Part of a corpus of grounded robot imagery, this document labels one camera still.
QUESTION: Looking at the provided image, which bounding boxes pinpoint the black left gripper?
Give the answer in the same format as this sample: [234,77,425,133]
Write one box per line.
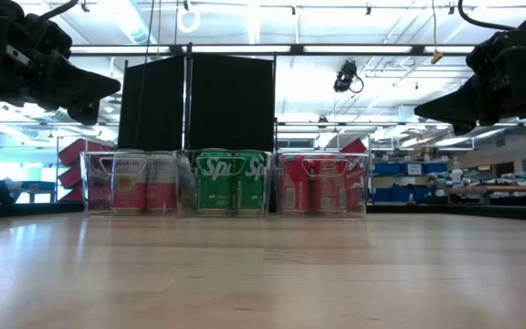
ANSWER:
[0,0,122,127]

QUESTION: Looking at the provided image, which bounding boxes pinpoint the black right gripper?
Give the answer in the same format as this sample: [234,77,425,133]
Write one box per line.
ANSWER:
[413,6,526,136]

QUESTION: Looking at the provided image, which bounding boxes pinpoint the clear plastic bin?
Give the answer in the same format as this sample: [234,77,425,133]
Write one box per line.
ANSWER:
[175,149,273,218]
[79,150,183,216]
[275,152,370,218]

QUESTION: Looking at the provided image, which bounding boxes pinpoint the red soda can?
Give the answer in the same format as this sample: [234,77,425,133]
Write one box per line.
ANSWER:
[345,157,367,214]
[312,154,349,215]
[280,154,312,215]

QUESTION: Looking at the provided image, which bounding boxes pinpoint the red stacked storage boxes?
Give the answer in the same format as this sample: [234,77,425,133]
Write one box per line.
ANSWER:
[57,138,116,203]

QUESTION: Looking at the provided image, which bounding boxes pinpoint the white bottle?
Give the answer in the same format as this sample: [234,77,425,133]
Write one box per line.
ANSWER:
[450,157,465,188]

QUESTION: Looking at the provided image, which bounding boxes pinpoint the blue storage bins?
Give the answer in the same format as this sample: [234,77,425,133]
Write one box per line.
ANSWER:
[372,159,449,203]

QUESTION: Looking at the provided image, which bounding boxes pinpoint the wooden workbench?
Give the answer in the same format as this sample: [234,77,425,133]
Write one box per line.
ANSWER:
[445,182,526,207]

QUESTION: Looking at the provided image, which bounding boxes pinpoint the red storage box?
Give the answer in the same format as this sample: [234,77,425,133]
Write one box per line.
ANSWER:
[341,136,369,155]

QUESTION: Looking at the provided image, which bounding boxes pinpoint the black fabric divider screen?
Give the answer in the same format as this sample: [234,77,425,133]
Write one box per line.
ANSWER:
[117,53,277,154]

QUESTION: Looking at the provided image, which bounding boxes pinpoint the yellow hanging cord plug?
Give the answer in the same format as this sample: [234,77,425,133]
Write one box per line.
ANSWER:
[429,0,446,65]

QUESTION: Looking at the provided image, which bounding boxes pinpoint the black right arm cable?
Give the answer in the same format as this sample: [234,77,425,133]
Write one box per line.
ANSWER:
[457,0,526,32]

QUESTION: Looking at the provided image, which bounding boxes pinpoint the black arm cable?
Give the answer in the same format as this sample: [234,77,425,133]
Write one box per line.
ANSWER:
[38,0,81,24]
[457,0,526,32]

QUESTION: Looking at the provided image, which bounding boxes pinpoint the black aluminium table frame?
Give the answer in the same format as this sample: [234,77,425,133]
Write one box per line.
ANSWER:
[0,200,526,223]

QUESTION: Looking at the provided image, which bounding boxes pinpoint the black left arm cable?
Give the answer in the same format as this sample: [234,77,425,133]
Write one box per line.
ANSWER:
[38,0,81,24]

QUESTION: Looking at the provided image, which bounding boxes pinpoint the black ceiling rail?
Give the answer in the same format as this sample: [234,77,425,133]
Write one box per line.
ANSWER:
[276,119,526,128]

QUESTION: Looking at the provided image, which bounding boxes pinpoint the black ceiling camera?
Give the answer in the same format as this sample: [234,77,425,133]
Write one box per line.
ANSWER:
[333,58,365,95]

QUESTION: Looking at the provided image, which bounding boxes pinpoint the white hanging ring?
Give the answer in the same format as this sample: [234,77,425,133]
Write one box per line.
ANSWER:
[175,6,203,34]

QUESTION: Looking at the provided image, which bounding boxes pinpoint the black overhead frame beam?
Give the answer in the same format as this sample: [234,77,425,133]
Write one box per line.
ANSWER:
[68,43,477,57]

